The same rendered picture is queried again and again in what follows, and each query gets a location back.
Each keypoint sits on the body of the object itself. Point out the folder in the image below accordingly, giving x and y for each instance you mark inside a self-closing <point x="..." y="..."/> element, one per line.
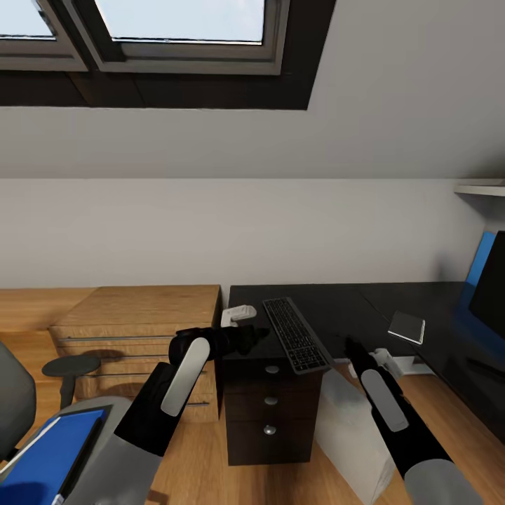
<point x="46" y="471"/>

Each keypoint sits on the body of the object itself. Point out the pen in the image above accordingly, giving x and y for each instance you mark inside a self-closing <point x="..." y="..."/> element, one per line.
<point x="34" y="441"/>

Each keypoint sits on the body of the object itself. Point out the notebook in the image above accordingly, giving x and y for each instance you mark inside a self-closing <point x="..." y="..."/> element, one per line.
<point x="408" y="327"/>

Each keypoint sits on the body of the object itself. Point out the monitor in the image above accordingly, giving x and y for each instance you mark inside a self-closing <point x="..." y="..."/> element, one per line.
<point x="488" y="300"/>

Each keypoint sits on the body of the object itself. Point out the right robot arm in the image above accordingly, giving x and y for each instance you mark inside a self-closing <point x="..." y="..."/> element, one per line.
<point x="428" y="472"/>

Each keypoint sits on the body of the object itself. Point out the swivel chair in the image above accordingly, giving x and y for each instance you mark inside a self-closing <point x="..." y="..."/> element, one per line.
<point x="18" y="405"/>

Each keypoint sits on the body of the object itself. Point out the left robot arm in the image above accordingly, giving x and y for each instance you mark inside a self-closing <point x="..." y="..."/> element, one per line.
<point x="123" y="472"/>

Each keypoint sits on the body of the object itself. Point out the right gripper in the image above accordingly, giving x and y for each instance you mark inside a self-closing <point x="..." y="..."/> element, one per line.
<point x="356" y="352"/>

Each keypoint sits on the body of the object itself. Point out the keyboard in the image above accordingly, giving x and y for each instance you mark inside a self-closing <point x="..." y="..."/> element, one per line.
<point x="304" y="349"/>

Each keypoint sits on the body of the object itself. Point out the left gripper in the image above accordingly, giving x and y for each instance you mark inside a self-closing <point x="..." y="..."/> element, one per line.
<point x="243" y="337"/>

